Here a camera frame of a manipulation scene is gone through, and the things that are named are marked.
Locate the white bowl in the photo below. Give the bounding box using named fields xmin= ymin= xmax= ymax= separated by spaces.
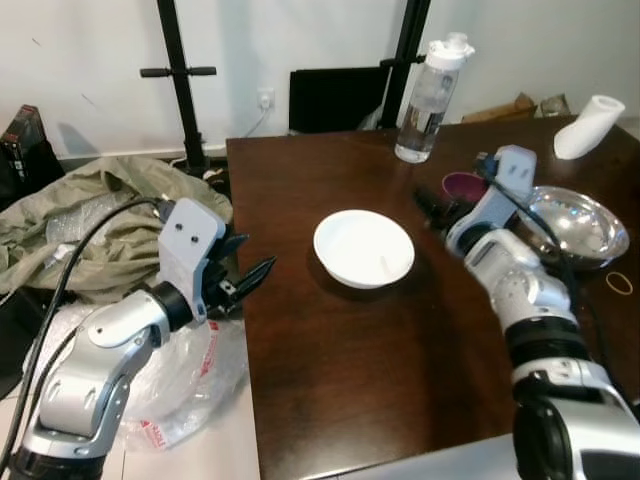
xmin=313 ymin=209 xmax=416 ymax=291

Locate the black slanted pole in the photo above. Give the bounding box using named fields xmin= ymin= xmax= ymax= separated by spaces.
xmin=379 ymin=0 xmax=434 ymax=132

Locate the clear plastic bag red print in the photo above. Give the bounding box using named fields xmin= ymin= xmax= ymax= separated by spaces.
xmin=118 ymin=318 xmax=250 ymax=453

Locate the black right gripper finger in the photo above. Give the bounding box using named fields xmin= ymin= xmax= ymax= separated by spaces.
xmin=413 ymin=188 xmax=452 ymax=227

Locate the black stand with crossbar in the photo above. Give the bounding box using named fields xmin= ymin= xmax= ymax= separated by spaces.
xmin=139 ymin=0 xmax=219 ymax=177

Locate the clear water bottle white cap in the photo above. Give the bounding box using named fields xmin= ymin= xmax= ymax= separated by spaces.
xmin=393 ymin=32 xmax=476 ymax=165

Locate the dark box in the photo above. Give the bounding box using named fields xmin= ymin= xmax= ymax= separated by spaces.
xmin=0 ymin=104 xmax=63 ymax=206

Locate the white slanted vase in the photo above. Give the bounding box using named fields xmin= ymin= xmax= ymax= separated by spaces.
xmin=552 ymin=94 xmax=627 ymax=162

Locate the purple cup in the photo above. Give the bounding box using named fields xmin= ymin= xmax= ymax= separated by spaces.
xmin=442 ymin=171 xmax=492 ymax=202

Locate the small glass jar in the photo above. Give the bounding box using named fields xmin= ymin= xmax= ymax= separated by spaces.
xmin=539 ymin=93 xmax=572 ymax=119

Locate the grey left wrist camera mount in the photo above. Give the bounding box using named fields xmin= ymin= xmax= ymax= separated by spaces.
xmin=157 ymin=197 xmax=228 ymax=324

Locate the tan rubber band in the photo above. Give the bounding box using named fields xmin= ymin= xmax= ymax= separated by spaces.
xmin=605 ymin=270 xmax=636 ymax=297

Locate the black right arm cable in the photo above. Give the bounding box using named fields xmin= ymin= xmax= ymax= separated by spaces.
xmin=473 ymin=152 xmax=612 ymax=377

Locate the olive green cloth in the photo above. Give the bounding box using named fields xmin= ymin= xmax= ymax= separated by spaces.
xmin=0 ymin=154 xmax=234 ymax=303

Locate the shiny steel bowl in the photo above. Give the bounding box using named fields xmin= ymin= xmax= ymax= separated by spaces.
xmin=524 ymin=185 xmax=631 ymax=272

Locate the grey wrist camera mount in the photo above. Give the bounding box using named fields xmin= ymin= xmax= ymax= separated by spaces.
xmin=479 ymin=145 xmax=539 ymax=232
xmin=157 ymin=197 xmax=228 ymax=324

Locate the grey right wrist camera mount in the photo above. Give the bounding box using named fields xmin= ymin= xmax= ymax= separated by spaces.
xmin=479 ymin=145 xmax=539 ymax=232

